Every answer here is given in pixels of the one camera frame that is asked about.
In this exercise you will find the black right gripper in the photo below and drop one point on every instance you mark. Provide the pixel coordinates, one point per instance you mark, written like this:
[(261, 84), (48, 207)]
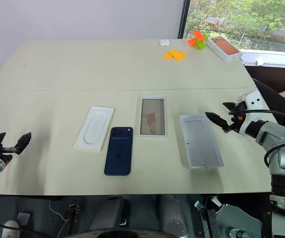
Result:
[(238, 119)]

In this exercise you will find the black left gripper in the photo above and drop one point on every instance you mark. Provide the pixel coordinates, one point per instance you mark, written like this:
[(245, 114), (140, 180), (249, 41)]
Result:
[(6, 149)]

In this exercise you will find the dark blue smartphone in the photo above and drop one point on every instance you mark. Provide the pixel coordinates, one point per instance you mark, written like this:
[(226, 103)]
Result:
[(119, 153)]

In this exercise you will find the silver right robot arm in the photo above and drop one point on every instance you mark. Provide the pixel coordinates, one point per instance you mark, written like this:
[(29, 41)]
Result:
[(276, 135)]

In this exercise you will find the white open phone box base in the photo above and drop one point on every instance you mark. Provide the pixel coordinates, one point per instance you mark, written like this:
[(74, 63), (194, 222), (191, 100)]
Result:
[(202, 143)]

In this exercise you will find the phone box with orange print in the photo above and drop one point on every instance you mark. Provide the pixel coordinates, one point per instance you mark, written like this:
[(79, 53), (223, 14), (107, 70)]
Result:
[(224, 47)]

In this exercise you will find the white phone box lid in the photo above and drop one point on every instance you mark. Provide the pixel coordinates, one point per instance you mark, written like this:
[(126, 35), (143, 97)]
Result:
[(153, 116)]

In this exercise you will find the white moulded box insert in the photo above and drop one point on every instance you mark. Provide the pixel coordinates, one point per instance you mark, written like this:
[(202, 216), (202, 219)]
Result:
[(94, 130)]

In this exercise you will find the black chair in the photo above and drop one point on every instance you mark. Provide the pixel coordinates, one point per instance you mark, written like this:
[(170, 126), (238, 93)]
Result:
[(276, 79)]

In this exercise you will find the yellow building brick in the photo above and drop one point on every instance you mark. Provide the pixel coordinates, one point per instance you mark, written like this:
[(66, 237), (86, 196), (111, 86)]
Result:
[(181, 57), (169, 55)]

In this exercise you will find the green building brick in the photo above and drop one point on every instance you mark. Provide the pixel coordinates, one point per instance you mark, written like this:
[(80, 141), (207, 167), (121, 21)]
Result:
[(200, 45)]

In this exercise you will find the white window sill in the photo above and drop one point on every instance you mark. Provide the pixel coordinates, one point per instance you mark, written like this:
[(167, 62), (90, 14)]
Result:
[(271, 58)]

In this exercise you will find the orange and green toy bricks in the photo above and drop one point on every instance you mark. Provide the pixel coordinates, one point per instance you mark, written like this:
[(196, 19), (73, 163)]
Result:
[(198, 37)]

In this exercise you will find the white earbuds case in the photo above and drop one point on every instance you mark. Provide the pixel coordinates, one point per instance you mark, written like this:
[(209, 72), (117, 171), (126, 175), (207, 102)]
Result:
[(164, 42)]

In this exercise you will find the grey rounded shape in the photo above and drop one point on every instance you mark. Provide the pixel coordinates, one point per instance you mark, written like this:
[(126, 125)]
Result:
[(110, 213), (176, 215)]

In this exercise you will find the clear plastic bottle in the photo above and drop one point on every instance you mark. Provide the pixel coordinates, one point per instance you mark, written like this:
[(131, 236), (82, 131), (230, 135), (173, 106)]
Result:
[(240, 233)]

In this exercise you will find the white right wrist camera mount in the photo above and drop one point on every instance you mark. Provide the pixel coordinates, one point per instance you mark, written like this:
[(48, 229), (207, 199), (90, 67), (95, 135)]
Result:
[(253, 100)]

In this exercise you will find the black window frame post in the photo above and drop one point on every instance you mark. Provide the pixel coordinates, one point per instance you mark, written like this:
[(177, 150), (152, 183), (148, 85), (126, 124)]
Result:
[(184, 17)]

